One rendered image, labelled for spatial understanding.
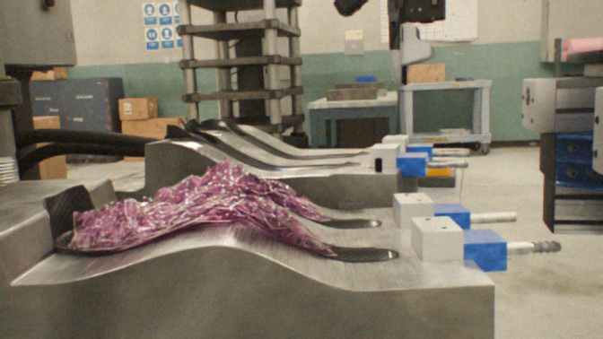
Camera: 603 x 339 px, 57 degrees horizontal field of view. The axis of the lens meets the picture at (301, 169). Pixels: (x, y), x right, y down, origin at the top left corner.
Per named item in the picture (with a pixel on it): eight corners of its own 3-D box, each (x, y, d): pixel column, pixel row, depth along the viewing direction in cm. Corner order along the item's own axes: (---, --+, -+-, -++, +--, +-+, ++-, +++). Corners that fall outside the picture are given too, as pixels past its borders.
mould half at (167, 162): (417, 196, 98) (416, 120, 95) (398, 239, 73) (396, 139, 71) (169, 192, 113) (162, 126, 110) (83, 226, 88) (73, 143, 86)
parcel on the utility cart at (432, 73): (439, 87, 670) (439, 63, 666) (445, 88, 638) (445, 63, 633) (405, 89, 672) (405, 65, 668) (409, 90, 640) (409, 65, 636)
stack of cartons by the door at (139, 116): (192, 157, 754) (187, 95, 740) (183, 160, 722) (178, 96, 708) (134, 158, 769) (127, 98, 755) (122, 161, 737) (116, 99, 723)
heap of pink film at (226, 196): (329, 213, 65) (327, 148, 64) (339, 265, 47) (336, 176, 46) (110, 224, 65) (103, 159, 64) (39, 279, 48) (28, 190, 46)
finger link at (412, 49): (429, 80, 79) (431, 17, 80) (388, 82, 81) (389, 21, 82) (431, 85, 82) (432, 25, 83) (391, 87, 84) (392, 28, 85)
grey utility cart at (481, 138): (480, 150, 688) (480, 73, 672) (492, 156, 637) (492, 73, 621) (391, 154, 693) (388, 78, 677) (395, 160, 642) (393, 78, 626)
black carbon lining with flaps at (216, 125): (377, 163, 93) (375, 107, 91) (357, 182, 77) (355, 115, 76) (191, 163, 103) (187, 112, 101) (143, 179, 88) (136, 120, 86)
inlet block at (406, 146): (469, 167, 88) (469, 134, 87) (469, 173, 84) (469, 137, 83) (387, 167, 92) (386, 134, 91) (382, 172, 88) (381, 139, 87)
